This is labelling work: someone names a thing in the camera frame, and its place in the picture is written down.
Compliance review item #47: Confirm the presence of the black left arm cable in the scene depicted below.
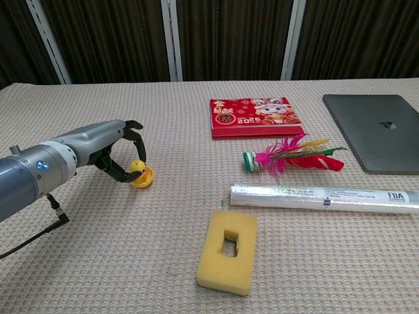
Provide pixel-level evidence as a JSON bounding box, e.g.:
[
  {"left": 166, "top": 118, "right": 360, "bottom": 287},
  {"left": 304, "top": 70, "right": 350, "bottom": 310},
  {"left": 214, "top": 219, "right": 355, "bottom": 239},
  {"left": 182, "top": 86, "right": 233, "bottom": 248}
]
[{"left": 0, "top": 192, "right": 71, "bottom": 260}]

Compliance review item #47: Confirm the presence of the red 2026 desk calendar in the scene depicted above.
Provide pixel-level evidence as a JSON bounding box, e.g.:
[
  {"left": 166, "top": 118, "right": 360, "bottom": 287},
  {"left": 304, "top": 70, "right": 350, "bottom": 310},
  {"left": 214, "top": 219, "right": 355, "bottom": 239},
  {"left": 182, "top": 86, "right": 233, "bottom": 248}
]
[{"left": 209, "top": 96, "right": 309, "bottom": 141}]

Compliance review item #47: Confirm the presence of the aluminium frame post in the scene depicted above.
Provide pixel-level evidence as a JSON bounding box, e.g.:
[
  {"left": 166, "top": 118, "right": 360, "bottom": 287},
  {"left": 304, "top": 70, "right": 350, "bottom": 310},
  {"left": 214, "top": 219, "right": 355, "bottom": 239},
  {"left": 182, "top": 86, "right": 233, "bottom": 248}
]
[
  {"left": 25, "top": 0, "right": 72, "bottom": 85},
  {"left": 280, "top": 0, "right": 308, "bottom": 82},
  {"left": 159, "top": 0, "right": 184, "bottom": 82}
]

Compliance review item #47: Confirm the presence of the black pleated curtain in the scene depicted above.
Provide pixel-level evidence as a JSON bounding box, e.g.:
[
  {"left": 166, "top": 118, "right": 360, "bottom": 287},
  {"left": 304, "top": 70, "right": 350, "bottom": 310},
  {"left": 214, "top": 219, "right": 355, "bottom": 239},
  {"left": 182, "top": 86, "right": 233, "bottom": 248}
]
[{"left": 0, "top": 0, "right": 419, "bottom": 90}]

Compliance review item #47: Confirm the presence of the beige woven tablecloth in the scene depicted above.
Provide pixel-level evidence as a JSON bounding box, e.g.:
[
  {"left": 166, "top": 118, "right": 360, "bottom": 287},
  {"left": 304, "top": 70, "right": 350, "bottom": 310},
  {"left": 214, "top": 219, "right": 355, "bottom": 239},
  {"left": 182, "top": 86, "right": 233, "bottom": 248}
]
[{"left": 0, "top": 77, "right": 419, "bottom": 314}]

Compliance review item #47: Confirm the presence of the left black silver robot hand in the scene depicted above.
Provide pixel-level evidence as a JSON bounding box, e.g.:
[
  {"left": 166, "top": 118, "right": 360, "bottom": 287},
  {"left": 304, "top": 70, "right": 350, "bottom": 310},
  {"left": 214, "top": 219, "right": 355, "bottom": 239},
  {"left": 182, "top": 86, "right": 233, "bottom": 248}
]
[{"left": 54, "top": 119, "right": 147, "bottom": 184}]

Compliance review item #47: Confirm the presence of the yellow sponge with rectangular hole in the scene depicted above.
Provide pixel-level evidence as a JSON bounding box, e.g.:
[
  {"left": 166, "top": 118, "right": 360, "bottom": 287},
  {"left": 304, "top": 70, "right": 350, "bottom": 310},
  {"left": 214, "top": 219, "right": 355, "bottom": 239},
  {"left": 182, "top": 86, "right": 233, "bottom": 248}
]
[{"left": 195, "top": 209, "right": 259, "bottom": 298}]

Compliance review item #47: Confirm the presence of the small yellow toy figure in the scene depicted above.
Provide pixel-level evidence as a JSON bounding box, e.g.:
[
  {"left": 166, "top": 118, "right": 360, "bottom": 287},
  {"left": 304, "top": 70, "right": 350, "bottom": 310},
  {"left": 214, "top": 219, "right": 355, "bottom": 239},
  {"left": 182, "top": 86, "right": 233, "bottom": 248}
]
[{"left": 128, "top": 159, "right": 147, "bottom": 179}]

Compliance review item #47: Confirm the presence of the colourful feather shuttlecock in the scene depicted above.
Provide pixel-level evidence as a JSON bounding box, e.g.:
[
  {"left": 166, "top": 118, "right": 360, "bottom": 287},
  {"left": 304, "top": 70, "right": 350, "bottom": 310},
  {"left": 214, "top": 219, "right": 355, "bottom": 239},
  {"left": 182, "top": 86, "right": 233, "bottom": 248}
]
[{"left": 242, "top": 133, "right": 348, "bottom": 179}]

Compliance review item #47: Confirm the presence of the grey closed laptop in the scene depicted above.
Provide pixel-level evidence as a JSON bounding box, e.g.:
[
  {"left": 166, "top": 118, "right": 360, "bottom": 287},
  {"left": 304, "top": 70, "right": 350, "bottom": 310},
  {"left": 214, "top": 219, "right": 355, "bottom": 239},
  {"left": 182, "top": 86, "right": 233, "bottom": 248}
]
[{"left": 322, "top": 94, "right": 419, "bottom": 175}]

